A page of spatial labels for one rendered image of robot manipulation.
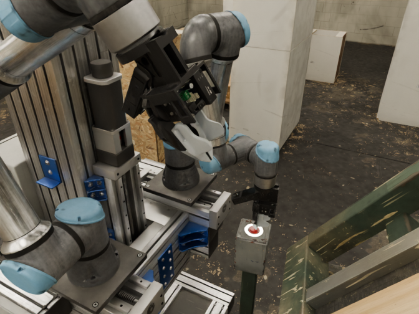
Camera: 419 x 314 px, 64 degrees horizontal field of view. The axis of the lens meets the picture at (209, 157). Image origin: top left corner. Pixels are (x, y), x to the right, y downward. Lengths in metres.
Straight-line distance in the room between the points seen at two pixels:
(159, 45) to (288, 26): 2.73
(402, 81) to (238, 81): 2.09
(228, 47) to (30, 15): 0.72
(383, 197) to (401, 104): 3.59
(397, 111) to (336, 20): 4.66
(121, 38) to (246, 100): 3.02
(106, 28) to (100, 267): 0.73
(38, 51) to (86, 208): 0.41
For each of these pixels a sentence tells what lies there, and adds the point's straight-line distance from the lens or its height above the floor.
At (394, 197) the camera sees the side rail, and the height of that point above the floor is 1.18.
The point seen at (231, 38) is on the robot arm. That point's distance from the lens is 1.10.
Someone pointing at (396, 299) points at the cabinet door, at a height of 1.13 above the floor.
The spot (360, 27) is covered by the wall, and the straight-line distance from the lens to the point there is 9.00.
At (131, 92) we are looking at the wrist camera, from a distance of 0.51.
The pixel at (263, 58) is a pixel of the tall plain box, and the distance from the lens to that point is 3.24.
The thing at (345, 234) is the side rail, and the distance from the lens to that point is 1.29.
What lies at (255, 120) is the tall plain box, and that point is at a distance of 3.46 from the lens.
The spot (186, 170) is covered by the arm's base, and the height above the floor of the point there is 1.12.
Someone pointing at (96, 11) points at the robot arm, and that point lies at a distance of 0.44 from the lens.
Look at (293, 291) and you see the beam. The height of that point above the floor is 0.87.
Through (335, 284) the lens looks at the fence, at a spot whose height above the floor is 1.00.
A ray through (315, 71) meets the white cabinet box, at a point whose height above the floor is 0.15.
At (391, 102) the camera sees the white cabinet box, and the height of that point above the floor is 0.26.
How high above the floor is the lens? 1.84
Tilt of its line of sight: 31 degrees down
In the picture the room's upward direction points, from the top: straight up
